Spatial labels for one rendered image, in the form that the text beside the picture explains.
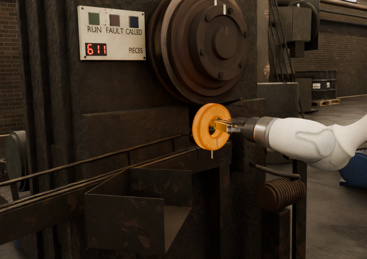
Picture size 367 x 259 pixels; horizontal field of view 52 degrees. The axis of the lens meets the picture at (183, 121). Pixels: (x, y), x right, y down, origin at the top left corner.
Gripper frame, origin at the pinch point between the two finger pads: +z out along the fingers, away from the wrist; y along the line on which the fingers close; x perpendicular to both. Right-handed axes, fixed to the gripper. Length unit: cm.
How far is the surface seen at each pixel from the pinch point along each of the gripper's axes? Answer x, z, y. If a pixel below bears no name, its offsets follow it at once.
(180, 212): -23.2, -8.7, -20.9
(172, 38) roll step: 27.6, 19.0, -2.0
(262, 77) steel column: -7, 272, 368
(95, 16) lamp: 35, 34, -24
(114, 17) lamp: 35, 34, -17
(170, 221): -23.6, -11.2, -26.5
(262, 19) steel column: 76, 276, 368
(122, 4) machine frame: 40, 37, -12
